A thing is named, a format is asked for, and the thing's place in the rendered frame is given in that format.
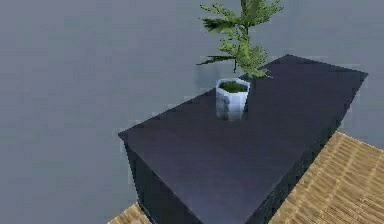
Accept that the black cabinet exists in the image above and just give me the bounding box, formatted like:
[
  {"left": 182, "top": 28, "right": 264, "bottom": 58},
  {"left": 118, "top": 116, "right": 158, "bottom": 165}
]
[{"left": 117, "top": 54, "right": 370, "bottom": 224}]

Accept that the green houseplant in white pot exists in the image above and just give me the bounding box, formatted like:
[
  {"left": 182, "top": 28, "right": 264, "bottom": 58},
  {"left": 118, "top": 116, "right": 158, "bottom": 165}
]
[{"left": 196, "top": 0, "right": 285, "bottom": 122}]

